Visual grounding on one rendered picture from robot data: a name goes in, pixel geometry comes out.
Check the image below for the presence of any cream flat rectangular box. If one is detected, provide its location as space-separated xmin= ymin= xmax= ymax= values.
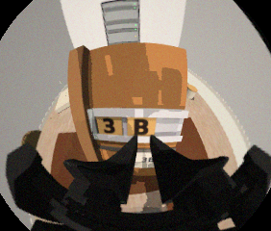
xmin=55 ymin=89 xmax=70 ymax=114

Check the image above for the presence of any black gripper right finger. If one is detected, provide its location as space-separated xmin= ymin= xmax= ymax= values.
xmin=150 ymin=135 xmax=229 ymax=204

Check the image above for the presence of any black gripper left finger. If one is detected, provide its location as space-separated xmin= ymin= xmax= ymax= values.
xmin=62 ymin=135 xmax=138 ymax=205

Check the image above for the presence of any grey square label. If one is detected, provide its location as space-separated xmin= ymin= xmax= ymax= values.
xmin=135 ymin=151 xmax=155 ymax=168

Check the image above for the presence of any small white jar with orange lid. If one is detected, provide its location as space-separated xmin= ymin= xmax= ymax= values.
xmin=186 ymin=85 xmax=197 ymax=99

